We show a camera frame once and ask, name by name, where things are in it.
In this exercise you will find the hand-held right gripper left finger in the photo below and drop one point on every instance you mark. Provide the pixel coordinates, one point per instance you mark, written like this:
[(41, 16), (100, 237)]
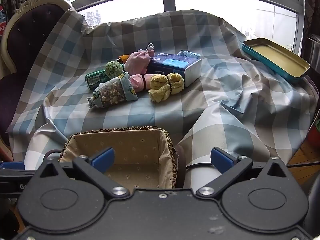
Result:
[(105, 158)]

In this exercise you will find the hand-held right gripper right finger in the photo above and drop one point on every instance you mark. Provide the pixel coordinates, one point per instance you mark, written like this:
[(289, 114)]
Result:
[(221, 160)]

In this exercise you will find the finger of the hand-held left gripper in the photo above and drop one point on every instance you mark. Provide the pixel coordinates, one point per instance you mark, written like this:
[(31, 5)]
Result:
[(12, 165)]

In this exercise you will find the wicker basket with fabric liner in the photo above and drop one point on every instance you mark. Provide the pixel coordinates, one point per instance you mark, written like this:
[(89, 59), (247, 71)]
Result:
[(132, 150)]

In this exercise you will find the printed sachet pouch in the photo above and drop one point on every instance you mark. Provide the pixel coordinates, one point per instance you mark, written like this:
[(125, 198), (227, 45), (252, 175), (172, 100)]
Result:
[(110, 92)]

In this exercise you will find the pink sock bundle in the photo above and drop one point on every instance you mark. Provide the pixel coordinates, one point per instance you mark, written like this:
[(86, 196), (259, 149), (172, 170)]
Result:
[(137, 81)]

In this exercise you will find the green scrubber ball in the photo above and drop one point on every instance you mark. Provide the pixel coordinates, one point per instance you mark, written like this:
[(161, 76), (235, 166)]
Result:
[(113, 69)]

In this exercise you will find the yellow towel bundle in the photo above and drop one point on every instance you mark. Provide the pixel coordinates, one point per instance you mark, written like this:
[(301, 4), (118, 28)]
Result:
[(162, 85)]

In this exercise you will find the orange and navy cloth bundle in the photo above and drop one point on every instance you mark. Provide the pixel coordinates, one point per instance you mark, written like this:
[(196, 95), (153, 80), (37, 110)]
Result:
[(122, 58)]

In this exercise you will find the blue face mask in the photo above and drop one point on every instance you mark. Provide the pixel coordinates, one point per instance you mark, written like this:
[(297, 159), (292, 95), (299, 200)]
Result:
[(188, 54)]

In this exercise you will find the white tube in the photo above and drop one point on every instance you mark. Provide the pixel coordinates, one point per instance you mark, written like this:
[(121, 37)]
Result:
[(202, 177)]

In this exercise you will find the checked blanket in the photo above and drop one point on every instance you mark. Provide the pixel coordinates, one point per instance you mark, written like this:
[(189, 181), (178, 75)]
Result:
[(200, 105)]

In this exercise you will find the green drink can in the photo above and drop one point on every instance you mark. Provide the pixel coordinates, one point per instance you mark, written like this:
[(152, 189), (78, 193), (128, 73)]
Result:
[(93, 78)]

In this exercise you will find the dark blue tissue pack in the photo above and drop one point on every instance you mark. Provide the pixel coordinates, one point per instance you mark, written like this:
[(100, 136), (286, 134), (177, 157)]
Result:
[(172, 65)]

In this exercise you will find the teal metal tin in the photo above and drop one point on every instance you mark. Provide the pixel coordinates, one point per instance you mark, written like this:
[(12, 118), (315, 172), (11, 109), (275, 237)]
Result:
[(277, 57)]

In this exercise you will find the round dartboard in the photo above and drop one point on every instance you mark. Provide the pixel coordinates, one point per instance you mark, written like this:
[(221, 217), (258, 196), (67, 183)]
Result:
[(2, 22)]

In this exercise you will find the purple tufted chair cream frame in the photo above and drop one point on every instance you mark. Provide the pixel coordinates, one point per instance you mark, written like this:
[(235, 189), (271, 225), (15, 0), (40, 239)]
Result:
[(32, 30)]

